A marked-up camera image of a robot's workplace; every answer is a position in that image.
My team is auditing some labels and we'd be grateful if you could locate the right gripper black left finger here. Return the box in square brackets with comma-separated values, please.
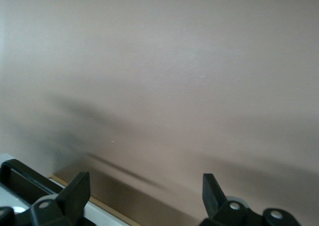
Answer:
[0, 171, 91, 226]

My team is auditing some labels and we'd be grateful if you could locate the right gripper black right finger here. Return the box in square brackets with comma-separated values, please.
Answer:
[199, 173, 303, 226]

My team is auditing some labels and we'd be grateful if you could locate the black metal drawer handle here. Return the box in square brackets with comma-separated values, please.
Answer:
[0, 158, 67, 196]

